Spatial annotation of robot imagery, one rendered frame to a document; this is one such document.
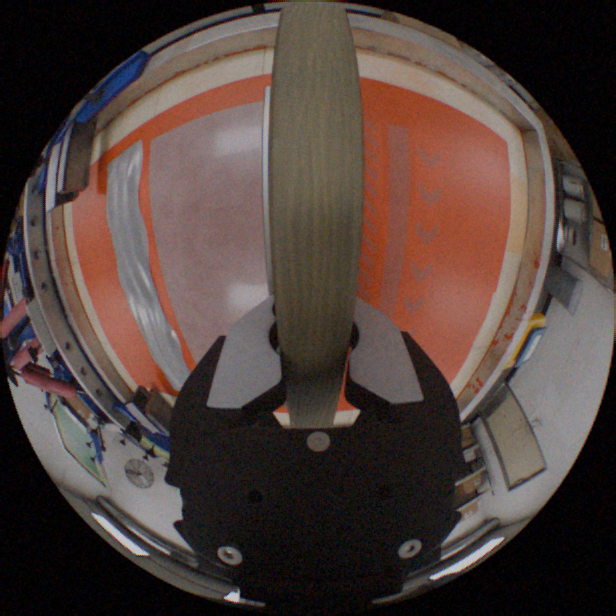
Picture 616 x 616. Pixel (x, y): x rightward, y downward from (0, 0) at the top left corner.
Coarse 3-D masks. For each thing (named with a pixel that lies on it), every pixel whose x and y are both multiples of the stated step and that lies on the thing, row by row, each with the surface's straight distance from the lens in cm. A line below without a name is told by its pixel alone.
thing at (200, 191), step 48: (240, 96) 20; (384, 96) 20; (144, 144) 25; (192, 144) 20; (240, 144) 18; (480, 144) 26; (96, 192) 32; (144, 192) 23; (192, 192) 19; (240, 192) 17; (480, 192) 24; (96, 240) 32; (192, 240) 19; (240, 240) 17; (480, 240) 24; (96, 288) 37; (192, 288) 21; (240, 288) 18; (432, 288) 21; (480, 288) 26
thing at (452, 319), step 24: (96, 312) 41; (120, 312) 33; (168, 312) 25; (192, 312) 22; (216, 312) 21; (240, 312) 20; (432, 312) 23; (456, 312) 25; (480, 312) 29; (120, 336) 37; (192, 336) 25; (216, 336) 23; (432, 336) 25; (456, 336) 28; (120, 360) 45; (144, 360) 36; (192, 360) 28; (432, 360) 29; (456, 360) 32; (144, 384) 45; (168, 384) 38
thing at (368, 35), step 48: (192, 48) 24; (240, 48) 24; (384, 48) 24; (432, 48) 25; (480, 96) 31; (528, 144) 36; (528, 192) 34; (48, 240) 48; (528, 240) 32; (528, 288) 32; (96, 336) 48; (480, 384) 39
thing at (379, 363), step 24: (360, 312) 10; (360, 336) 9; (384, 336) 9; (360, 360) 8; (384, 360) 8; (408, 360) 8; (360, 384) 7; (384, 384) 7; (408, 384) 8; (360, 408) 8; (384, 408) 7
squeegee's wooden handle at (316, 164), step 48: (288, 48) 9; (336, 48) 9; (288, 96) 7; (336, 96) 7; (288, 144) 6; (336, 144) 6; (288, 192) 6; (336, 192) 6; (288, 240) 6; (336, 240) 6; (288, 288) 6; (336, 288) 6; (288, 336) 8; (336, 336) 8; (288, 384) 10; (336, 384) 10
